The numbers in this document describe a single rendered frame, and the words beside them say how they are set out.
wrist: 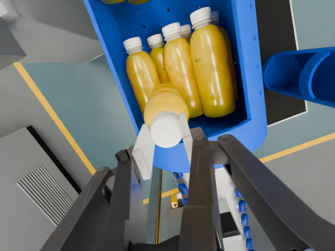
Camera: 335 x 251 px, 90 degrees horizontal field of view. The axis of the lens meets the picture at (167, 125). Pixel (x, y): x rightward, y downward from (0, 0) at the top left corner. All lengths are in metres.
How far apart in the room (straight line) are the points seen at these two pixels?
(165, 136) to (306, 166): 2.14
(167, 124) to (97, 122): 1.51
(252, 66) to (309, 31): 1.56
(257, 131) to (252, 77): 0.09
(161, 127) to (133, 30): 0.34
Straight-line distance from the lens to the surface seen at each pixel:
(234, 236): 0.69
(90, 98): 1.64
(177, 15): 0.52
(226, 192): 0.77
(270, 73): 1.52
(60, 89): 1.75
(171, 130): 0.19
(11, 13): 0.62
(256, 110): 0.31
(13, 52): 0.57
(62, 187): 1.95
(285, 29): 1.57
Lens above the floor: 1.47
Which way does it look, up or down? 70 degrees down
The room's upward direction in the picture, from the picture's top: 180 degrees clockwise
